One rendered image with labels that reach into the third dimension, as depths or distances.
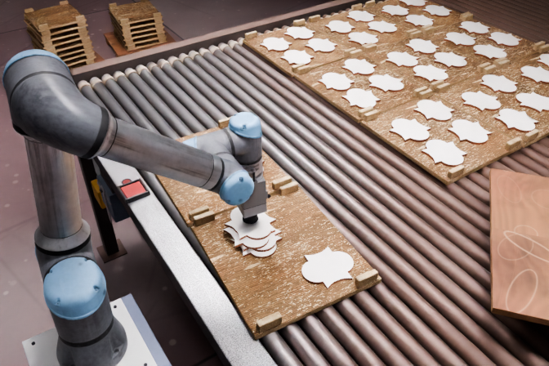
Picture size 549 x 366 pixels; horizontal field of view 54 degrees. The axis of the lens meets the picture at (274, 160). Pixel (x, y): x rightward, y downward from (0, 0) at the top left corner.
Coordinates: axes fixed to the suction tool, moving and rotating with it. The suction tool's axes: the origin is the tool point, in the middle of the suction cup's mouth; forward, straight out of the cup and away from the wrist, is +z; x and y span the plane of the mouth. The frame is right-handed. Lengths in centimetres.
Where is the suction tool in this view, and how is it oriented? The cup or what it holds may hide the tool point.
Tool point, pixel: (250, 218)
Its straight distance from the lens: 145.0
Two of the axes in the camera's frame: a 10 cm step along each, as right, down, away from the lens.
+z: 0.1, 8.0, 6.0
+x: -9.2, 2.5, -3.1
